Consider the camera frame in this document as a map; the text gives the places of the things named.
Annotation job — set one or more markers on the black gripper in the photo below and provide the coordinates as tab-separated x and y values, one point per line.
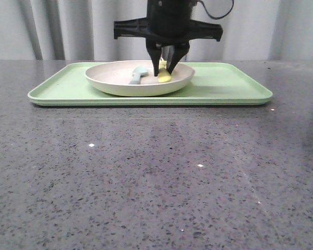
168	23

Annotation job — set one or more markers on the yellow plastic fork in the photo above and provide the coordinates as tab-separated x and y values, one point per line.
163	76

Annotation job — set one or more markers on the cream round plate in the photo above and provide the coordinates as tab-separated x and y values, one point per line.
114	77

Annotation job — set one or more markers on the light blue plastic spoon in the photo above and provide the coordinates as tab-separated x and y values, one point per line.
138	72

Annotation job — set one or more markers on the green rectangular tray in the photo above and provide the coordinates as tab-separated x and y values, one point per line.
213	84

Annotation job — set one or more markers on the grey curtain backdrop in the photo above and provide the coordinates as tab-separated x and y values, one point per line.
83	30

